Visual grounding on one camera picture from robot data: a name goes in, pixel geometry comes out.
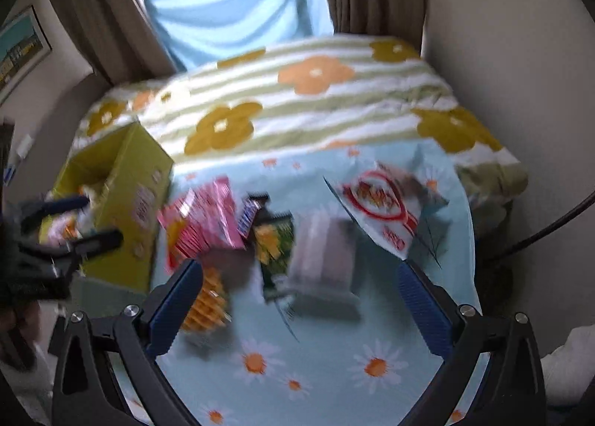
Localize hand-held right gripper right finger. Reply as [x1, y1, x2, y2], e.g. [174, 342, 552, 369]
[396, 259, 547, 426]

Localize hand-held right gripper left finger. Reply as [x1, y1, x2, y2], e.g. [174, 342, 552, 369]
[52, 259, 205, 426]

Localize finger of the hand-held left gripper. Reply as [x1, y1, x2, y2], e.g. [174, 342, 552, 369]
[21, 196, 91, 232]
[49, 229, 124, 265]

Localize waffle packet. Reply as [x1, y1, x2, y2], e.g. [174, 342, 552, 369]
[179, 265, 233, 334]

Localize yellow cardboard box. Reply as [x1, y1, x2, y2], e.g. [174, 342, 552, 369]
[39, 121, 175, 292]

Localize pink red snack packet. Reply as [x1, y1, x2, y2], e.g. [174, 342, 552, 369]
[157, 176, 247, 271]

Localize white red snack packet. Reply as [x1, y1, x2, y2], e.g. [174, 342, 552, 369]
[324, 161, 451, 269]

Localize pale lilac snack packet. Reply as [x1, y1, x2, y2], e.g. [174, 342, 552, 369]
[283, 214, 363, 320]

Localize green snack packet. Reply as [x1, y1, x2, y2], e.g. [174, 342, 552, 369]
[253, 212, 300, 315]

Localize dark candy bar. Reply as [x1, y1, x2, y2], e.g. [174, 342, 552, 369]
[237, 193, 270, 241]

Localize daisy print blue tablecloth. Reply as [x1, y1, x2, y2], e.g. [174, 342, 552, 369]
[112, 142, 482, 426]

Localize white cloth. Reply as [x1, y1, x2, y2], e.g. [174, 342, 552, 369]
[541, 326, 595, 408]

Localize floral striped blanket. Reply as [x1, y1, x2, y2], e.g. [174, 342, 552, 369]
[74, 35, 528, 217]

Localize light blue cloth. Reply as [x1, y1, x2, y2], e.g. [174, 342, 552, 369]
[143, 0, 335, 72]

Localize black cable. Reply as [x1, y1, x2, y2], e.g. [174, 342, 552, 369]
[483, 189, 595, 264]

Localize framed wall picture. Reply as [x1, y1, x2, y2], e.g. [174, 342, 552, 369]
[0, 5, 52, 106]

